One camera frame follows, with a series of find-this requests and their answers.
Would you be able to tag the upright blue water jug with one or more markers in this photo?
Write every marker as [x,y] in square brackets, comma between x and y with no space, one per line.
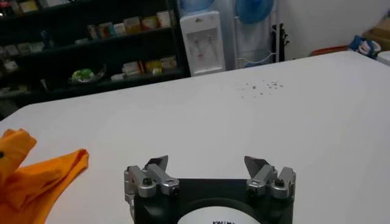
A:
[196,4]

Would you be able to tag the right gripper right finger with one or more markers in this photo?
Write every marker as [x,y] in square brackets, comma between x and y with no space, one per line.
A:
[268,181]

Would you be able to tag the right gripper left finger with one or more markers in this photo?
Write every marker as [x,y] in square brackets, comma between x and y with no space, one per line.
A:
[152,181]

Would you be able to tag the open cardboard box red rim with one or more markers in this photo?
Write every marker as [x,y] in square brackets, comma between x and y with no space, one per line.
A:
[329,51]

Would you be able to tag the yellow medicine box white label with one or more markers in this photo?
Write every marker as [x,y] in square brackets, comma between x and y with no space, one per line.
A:
[132,25]

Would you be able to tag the cardboard box with open flaps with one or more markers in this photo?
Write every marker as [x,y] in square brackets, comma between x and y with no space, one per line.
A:
[379,33]

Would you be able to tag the black stand behind rack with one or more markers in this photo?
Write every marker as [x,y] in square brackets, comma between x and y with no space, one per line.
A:
[281,42]

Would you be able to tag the orange t-shirt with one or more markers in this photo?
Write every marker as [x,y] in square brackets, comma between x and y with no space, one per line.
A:
[27,182]

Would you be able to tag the white water dispenser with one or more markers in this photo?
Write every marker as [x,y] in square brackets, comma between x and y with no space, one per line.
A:
[202,45]

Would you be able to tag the white and red medicine box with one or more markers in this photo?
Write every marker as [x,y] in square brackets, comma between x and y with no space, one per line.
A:
[131,67]

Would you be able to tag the yellow green medicine box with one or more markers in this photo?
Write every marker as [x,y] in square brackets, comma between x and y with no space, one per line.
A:
[153,64]

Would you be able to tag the white and orange medicine box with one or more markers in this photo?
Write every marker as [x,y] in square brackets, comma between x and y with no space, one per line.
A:
[148,22]

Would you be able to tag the flat white medicine box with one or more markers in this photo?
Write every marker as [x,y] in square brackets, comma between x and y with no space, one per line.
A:
[118,76]

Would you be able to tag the large white table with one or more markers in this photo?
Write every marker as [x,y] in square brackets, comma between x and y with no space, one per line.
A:
[213,121]

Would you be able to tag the small green medicine box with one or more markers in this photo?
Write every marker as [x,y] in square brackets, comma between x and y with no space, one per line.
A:
[157,71]

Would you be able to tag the blue water jug lying sideways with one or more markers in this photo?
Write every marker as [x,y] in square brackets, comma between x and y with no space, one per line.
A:
[254,10]

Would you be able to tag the small white side table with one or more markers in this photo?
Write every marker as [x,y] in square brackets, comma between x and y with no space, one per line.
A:
[384,57]

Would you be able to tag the black shelving unit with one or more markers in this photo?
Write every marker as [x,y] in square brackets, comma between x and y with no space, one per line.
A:
[91,45]

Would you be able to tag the green and white bowl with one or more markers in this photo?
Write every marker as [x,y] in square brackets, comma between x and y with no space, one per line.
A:
[85,74]

